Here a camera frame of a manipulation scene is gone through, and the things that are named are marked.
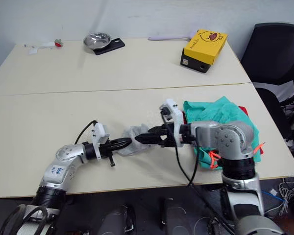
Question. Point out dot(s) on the yellow duck print box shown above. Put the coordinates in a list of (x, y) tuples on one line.
[(203, 50)]

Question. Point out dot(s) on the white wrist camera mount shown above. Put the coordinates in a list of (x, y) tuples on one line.
[(99, 133), (177, 117)]

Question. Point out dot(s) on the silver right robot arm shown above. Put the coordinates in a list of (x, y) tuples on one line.
[(232, 139)]

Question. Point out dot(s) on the dark rounded robot knee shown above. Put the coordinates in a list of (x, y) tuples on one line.
[(177, 218), (117, 220)]

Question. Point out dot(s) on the small red strawberry toy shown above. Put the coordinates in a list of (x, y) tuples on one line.
[(58, 43)]

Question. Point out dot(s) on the steel bowl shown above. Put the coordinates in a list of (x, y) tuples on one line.
[(97, 40)]

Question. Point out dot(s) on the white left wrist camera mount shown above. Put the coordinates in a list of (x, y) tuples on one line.
[(99, 133)]

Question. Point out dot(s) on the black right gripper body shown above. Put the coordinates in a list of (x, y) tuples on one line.
[(168, 138)]

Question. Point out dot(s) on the black flat scale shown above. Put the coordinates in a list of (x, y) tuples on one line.
[(111, 46)]

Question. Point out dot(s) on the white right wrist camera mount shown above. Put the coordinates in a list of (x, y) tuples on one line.
[(177, 117)]

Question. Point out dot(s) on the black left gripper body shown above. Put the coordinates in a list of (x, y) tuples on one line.
[(105, 149)]

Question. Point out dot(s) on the black office chair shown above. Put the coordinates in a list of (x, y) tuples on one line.
[(272, 56)]

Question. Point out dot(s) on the orange zip tie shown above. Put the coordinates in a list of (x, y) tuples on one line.
[(213, 159), (259, 147)]

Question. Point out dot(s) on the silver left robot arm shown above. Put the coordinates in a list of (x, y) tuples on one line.
[(63, 169)]

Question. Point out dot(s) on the green shorts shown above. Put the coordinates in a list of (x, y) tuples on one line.
[(215, 110)]

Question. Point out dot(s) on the grey white socks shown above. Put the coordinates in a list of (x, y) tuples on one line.
[(134, 131)]

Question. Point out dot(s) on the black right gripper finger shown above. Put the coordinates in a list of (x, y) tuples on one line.
[(156, 129), (148, 139)]

